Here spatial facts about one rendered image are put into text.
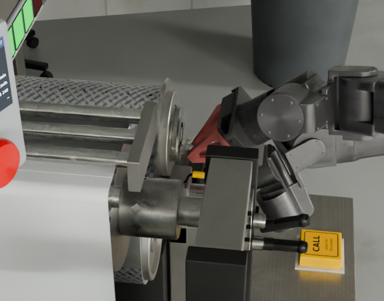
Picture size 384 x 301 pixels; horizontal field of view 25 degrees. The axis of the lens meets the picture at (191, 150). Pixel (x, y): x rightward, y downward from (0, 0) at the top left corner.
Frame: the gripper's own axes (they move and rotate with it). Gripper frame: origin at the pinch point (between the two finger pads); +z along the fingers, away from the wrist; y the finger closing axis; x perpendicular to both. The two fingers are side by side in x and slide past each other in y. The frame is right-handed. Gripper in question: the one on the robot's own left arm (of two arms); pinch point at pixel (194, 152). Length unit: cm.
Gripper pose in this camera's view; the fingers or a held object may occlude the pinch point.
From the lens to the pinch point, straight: 116.4
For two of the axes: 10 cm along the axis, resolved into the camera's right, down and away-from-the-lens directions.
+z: -7.8, 4.0, 4.8
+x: -6.1, -6.5, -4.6
